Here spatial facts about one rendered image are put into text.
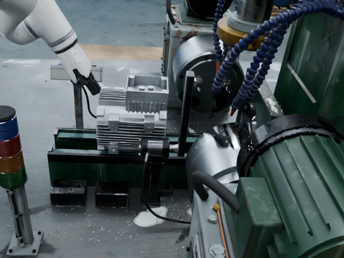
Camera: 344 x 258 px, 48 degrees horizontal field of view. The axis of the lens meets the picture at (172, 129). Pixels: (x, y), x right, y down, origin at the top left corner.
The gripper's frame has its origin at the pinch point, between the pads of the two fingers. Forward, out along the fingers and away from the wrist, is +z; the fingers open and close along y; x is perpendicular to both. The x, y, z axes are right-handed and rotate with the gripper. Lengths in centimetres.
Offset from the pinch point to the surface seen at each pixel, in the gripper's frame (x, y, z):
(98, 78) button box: -2.2, -14.2, 3.5
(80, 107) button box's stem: -14.9, -15.9, 11.3
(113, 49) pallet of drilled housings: -56, -252, 76
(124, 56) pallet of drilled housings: -46, -236, 82
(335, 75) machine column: 63, 23, 14
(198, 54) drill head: 32.2, -15.8, 11.2
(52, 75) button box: -15.4, -14.4, -4.4
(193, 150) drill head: 24.1, 30.4, 13.5
